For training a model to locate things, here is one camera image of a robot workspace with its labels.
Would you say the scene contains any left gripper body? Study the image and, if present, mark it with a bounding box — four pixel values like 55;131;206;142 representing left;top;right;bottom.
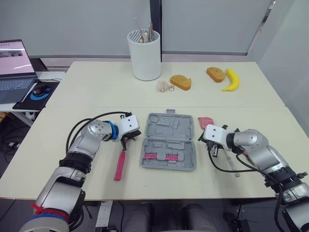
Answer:
120;130;142;144

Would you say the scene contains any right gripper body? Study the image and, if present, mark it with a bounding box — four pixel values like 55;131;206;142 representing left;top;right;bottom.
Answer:
207;141;220;158

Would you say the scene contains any pink tape measure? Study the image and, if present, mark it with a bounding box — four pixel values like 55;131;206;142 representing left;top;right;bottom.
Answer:
197;116;215;130

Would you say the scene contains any grey tool case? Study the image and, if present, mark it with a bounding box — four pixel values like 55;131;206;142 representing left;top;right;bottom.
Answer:
139;109;198;172

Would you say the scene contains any toy bread slice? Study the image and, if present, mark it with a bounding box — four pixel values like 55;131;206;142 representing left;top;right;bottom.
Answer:
169;74;193;92
206;67;227;84

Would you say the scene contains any yellow toy banana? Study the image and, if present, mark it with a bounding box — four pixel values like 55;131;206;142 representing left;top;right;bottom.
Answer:
221;68;240;92

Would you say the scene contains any robot body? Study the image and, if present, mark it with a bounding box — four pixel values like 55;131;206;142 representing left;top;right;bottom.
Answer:
115;202;218;232

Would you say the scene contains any white utensil holder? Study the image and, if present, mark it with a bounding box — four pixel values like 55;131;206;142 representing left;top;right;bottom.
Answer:
127;29;162;81

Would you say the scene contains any white power strip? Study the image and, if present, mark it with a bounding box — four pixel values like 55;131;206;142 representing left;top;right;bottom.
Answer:
96;202;113;228

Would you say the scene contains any white side desk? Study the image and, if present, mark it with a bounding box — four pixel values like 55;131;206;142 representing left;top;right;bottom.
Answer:
0;71;67;128

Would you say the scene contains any black computer mouse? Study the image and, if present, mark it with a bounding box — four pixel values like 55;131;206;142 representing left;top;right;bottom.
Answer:
32;84;48;96

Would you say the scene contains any pink stick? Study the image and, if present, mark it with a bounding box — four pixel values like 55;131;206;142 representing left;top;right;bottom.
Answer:
134;16;143;44

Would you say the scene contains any black mouse pad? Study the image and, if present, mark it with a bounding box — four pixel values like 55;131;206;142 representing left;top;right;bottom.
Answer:
12;79;60;111

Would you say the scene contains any grey laptop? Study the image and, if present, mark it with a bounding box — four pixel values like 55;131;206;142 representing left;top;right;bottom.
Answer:
0;40;39;105

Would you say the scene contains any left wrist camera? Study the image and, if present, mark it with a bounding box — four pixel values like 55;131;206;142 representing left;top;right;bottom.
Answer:
119;115;140;140

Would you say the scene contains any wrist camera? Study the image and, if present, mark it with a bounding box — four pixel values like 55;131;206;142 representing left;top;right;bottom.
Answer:
202;124;227;148
119;115;140;140

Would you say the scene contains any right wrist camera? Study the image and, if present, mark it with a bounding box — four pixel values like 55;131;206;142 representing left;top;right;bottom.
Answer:
202;124;227;148

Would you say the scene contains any black cable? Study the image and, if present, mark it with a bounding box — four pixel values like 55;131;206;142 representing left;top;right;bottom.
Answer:
66;111;133;155
207;142;294;232

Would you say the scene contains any clear handled screwdriver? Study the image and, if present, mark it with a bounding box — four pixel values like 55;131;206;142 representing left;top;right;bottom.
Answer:
223;151;241;178

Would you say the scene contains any pink handled hammer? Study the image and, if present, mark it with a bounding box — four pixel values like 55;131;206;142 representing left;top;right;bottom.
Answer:
113;139;132;181

